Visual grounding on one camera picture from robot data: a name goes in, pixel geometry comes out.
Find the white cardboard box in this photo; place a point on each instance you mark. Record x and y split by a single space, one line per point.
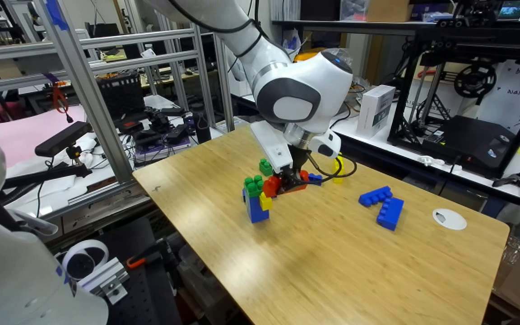
376 109

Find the blue tape strip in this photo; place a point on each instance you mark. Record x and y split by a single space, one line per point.
57 13

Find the aluminium bracket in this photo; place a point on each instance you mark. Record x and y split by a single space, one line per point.
111 282

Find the pink board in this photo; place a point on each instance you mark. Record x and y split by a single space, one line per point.
26 136

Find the tall yellow Lego brick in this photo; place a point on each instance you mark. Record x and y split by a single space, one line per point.
338 172

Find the white tape roll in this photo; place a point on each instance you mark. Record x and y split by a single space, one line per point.
82 258

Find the slanted aluminium frame post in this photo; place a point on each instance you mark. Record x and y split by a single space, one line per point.
89 96

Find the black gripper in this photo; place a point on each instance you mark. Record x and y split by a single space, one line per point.
300 157

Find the black frame 3D printer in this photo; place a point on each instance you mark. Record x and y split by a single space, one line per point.
470 138

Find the black vented electronics box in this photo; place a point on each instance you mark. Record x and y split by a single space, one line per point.
122 96

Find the small yellow Lego brick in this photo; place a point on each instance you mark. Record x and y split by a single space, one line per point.
266 201

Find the black filament spool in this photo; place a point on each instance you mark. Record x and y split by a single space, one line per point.
475 80

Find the black stereo camera bar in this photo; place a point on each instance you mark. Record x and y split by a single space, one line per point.
62 138

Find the whiteboard with writing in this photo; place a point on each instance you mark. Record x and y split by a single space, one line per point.
515 96

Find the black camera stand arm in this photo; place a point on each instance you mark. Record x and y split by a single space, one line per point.
44 175

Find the red Lego brick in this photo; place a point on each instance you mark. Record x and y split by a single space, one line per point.
271 186

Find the wide blue Lego brick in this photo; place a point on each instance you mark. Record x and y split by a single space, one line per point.
391 213

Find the green Lego brick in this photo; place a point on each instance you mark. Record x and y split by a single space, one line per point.
253 184
266 166

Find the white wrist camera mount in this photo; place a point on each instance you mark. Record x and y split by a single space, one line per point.
271 147

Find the aluminium frame rail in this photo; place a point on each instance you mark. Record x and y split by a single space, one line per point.
13 82
19 49

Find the white table grommet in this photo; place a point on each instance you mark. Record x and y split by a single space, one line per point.
450 219

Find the dark upper shelf board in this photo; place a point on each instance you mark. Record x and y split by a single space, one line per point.
380 24

